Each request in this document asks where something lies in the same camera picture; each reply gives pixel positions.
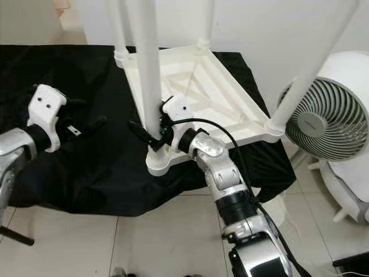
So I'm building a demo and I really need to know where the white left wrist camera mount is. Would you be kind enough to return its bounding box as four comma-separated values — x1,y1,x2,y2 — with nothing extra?
28,84,69,152

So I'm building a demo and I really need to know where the white plastic table leg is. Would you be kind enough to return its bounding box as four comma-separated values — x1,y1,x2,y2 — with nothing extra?
265,0,362,137
125,0,165,152
106,0,133,59
195,0,216,50

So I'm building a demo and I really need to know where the white plastic table top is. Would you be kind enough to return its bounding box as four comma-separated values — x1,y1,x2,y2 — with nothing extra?
115,43,287,177

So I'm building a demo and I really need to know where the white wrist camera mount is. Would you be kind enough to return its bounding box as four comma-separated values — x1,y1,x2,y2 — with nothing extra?
161,94,194,143
28,84,69,152

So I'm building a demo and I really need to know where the black table cloth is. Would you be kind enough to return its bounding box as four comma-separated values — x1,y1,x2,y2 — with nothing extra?
0,45,298,218

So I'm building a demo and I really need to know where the white round plastic base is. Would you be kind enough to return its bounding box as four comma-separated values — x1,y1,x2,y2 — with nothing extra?
262,193,289,229

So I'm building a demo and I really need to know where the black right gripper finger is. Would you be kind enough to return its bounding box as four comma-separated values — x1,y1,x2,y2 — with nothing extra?
127,119,161,151

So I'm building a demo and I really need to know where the white standing fan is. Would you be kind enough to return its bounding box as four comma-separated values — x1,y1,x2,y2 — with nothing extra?
276,51,369,225

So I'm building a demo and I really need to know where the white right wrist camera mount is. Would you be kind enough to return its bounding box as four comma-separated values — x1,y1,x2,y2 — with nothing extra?
161,94,194,143

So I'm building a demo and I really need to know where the black floor object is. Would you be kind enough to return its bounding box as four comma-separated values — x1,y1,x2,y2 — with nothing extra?
331,251,369,277

